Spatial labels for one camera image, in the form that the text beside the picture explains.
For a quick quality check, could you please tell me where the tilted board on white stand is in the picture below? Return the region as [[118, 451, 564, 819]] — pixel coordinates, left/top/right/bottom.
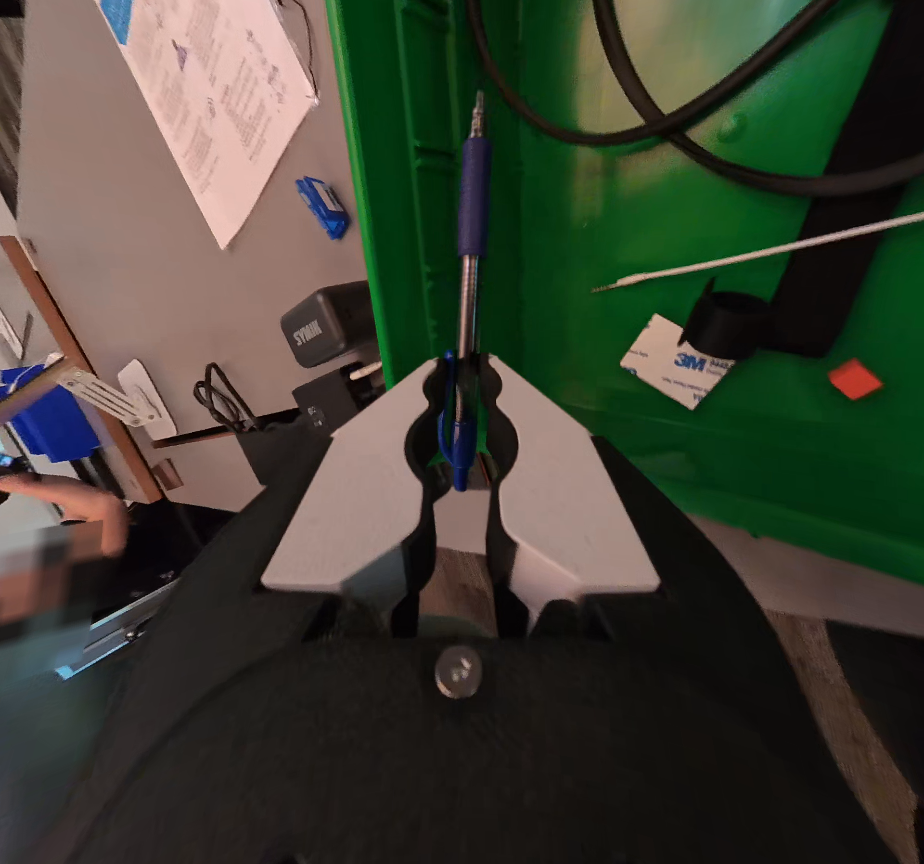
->
[[0, 350, 179, 440]]

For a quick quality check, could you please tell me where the small black cable tangle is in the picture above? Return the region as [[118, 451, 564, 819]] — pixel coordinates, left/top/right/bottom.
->
[[192, 361, 258, 437]]

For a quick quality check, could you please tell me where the black chair with silver frame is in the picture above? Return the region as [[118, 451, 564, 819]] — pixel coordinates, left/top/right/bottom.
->
[[56, 574, 183, 682]]

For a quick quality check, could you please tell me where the blue plastic bin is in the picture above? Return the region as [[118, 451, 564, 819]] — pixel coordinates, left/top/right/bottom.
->
[[0, 366, 103, 465]]

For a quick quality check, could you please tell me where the blue pen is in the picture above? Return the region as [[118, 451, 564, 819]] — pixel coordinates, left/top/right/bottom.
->
[[436, 90, 497, 494]]

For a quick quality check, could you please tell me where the black cord loop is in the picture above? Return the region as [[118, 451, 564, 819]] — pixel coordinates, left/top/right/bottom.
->
[[462, 0, 924, 201]]

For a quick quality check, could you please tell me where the thin black wire loop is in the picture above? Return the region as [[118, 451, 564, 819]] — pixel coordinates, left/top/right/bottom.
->
[[273, 0, 320, 101]]

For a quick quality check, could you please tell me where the flat black device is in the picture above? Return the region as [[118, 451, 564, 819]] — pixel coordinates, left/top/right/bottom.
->
[[292, 366, 385, 433]]

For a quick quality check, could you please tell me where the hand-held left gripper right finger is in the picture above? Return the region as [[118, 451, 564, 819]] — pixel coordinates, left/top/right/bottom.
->
[[484, 353, 663, 637]]

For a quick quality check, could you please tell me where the small orange square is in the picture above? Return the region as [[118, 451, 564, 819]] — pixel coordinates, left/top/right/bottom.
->
[[828, 357, 886, 402]]

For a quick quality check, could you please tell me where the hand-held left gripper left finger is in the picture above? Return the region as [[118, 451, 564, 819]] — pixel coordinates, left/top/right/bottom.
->
[[260, 357, 441, 637]]

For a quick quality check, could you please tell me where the green plastic bin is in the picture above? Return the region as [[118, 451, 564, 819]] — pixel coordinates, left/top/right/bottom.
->
[[316, 0, 924, 588]]

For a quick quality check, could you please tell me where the black velcro strap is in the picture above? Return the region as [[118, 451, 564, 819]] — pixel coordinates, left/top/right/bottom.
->
[[680, 0, 924, 364]]

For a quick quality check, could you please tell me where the thin white rod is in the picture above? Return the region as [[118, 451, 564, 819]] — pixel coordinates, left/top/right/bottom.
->
[[590, 210, 924, 295]]

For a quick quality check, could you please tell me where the small black device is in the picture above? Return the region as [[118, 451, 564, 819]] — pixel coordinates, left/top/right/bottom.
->
[[279, 281, 378, 370]]

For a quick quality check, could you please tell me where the small blue object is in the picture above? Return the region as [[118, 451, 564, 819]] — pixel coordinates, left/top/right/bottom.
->
[[294, 175, 352, 242]]

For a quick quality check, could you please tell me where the printed paper sheet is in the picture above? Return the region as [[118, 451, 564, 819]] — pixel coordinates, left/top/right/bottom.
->
[[90, 0, 321, 252]]

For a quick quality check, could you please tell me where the white adhesive pad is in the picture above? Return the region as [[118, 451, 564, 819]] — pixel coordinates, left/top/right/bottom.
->
[[618, 312, 739, 412]]

